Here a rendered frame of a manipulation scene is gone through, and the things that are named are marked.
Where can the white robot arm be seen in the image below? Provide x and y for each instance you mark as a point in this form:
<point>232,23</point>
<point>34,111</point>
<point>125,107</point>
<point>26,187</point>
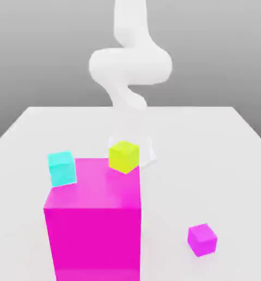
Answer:
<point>130,65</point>

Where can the small purple cube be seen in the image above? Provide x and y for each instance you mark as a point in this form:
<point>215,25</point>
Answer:
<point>201,240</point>

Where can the small yellow cube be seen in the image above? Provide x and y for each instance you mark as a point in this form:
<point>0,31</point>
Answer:
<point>123,157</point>

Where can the large magenta box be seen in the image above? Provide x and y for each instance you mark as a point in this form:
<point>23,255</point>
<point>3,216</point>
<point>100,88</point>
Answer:
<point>93,237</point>

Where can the small cyan cube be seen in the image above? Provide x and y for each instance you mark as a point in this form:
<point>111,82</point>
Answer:
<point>61,168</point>

